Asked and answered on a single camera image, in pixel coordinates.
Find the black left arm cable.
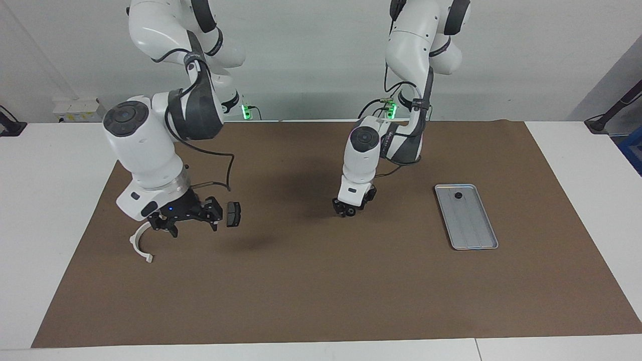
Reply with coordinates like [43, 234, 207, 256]
[358, 63, 433, 180]

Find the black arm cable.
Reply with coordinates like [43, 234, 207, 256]
[358, 63, 433, 180]
[150, 48, 235, 194]

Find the white wall socket box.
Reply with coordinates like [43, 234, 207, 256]
[53, 98, 104, 124]

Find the black stand clamp base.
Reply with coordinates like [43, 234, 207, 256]
[0, 105, 27, 137]

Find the silver metal tray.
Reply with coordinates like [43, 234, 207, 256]
[434, 184, 499, 251]

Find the white semicircular bracket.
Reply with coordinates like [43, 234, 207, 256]
[129, 221, 154, 264]

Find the black stand pole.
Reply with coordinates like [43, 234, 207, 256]
[584, 79, 642, 134]

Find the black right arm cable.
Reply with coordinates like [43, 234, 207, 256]
[150, 48, 235, 194]

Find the blue plastic bin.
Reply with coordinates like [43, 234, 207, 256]
[618, 134, 642, 176]

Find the brown table mat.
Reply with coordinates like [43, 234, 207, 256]
[31, 119, 642, 348]

